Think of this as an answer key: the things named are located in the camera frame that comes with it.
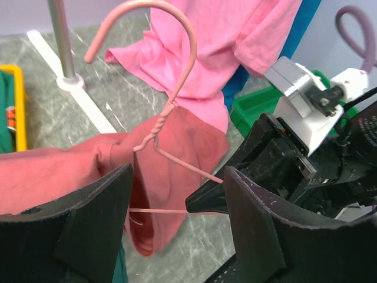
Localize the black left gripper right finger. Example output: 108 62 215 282
223 167 376 282

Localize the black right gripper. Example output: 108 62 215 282
229 104 376 218

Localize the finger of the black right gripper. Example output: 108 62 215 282
186 113 295 213

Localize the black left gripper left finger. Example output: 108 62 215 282
1 164 133 282

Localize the salmon red t shirt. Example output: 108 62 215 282
0 106 230 257

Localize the pink wire hanger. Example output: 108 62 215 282
84 0 229 226

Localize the dark teal t shirt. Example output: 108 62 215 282
112 246 128 283

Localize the green printed t shirt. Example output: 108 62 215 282
1 71 16 154

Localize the pink t shirt on hanger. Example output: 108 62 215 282
104 0 301 132

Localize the blue t shirt on hanger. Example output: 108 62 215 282
222 0 321 111

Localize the green plastic tray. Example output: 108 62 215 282
229 69 360 138

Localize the yellow plastic tray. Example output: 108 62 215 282
1 64 28 152

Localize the silver clothes rack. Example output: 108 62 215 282
27 1 117 134

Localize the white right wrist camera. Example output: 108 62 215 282
264 57 368 156

